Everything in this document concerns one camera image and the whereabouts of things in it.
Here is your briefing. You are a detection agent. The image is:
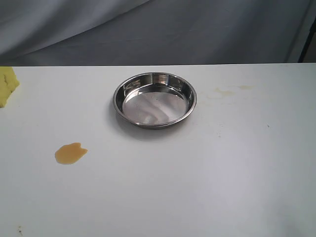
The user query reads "yellow sponge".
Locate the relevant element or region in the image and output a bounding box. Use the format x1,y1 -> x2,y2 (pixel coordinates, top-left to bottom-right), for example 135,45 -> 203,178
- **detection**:
0,67 -> 20,108

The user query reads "brown liquid spill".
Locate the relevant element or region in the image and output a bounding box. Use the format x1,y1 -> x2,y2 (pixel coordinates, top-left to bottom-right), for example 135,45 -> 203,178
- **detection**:
55,143 -> 88,164

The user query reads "round stainless steel dish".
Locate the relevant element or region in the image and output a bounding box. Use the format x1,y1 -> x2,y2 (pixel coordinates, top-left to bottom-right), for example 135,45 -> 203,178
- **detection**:
112,72 -> 198,129

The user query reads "grey backdrop cloth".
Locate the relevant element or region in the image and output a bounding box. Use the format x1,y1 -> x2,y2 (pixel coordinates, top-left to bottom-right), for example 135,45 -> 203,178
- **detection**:
0,0 -> 316,66

